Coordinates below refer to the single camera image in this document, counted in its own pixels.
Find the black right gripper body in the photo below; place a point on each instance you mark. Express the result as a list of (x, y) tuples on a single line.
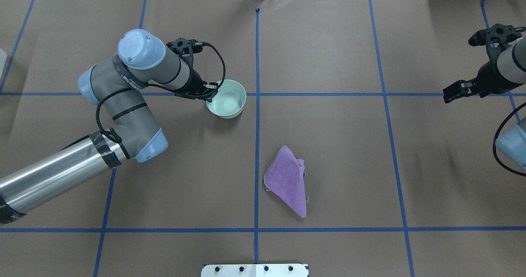
[(487, 78)]

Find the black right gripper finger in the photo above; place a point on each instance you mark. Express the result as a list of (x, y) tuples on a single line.
[(459, 87), (448, 98)]

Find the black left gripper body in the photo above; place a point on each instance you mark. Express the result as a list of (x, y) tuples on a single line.
[(194, 84)]

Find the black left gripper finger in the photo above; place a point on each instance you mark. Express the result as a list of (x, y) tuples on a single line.
[(210, 91)]

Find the mint green bowl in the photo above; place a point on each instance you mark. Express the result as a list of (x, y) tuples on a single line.
[(230, 100)]

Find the purple cloth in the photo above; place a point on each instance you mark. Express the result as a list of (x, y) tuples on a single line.
[(285, 178)]

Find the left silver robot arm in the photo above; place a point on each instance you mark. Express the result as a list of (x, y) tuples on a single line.
[(126, 126)]

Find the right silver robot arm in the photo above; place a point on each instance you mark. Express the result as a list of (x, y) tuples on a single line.
[(503, 72)]

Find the clear plastic box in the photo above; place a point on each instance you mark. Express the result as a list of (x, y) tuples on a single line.
[(3, 60)]

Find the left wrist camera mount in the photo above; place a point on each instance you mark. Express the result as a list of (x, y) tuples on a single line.
[(185, 47)]

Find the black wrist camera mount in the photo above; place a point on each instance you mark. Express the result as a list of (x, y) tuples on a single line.
[(497, 34)]

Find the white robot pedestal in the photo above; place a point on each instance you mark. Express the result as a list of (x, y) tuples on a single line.
[(256, 270)]

